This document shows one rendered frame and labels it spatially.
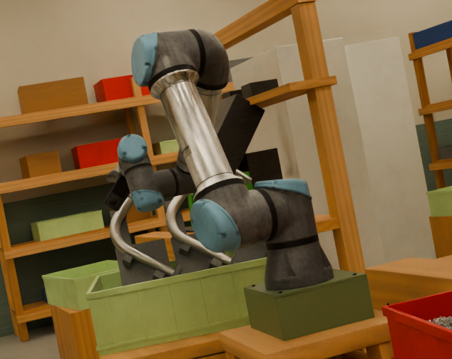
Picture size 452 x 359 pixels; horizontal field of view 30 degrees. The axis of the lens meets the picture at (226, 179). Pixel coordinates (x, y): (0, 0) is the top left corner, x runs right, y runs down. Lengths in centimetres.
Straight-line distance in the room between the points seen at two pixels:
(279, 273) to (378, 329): 24
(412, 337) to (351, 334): 28
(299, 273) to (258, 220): 15
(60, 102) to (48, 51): 78
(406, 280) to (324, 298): 30
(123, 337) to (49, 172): 572
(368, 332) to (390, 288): 36
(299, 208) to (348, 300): 22
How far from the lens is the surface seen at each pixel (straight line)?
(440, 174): 904
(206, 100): 203
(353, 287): 181
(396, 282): 207
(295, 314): 176
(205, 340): 223
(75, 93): 804
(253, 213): 174
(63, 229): 792
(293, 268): 179
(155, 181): 215
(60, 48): 865
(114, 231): 251
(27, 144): 846
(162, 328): 229
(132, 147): 215
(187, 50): 191
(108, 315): 229
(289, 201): 178
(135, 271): 253
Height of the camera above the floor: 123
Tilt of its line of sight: 1 degrees down
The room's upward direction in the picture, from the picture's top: 11 degrees counter-clockwise
